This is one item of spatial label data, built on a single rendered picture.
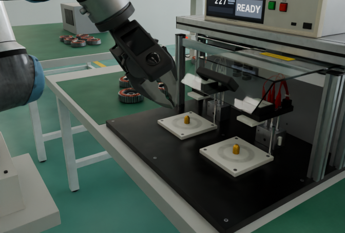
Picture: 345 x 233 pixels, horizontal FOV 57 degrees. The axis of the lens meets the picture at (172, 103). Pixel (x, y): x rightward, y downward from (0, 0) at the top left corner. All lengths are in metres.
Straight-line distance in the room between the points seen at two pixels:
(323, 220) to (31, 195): 0.69
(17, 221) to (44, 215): 0.06
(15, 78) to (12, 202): 0.28
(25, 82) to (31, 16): 4.59
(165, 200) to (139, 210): 1.14
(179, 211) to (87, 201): 1.33
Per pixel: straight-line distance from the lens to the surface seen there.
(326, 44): 0.81
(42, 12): 5.41
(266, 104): 0.92
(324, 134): 0.84
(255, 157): 0.93
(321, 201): 0.87
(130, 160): 0.96
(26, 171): 0.99
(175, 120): 1.11
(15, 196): 0.83
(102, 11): 0.52
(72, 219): 1.95
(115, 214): 1.93
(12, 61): 0.81
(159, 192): 0.83
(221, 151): 0.94
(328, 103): 0.81
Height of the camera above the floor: 1.25
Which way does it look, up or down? 22 degrees down
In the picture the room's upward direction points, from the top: straight up
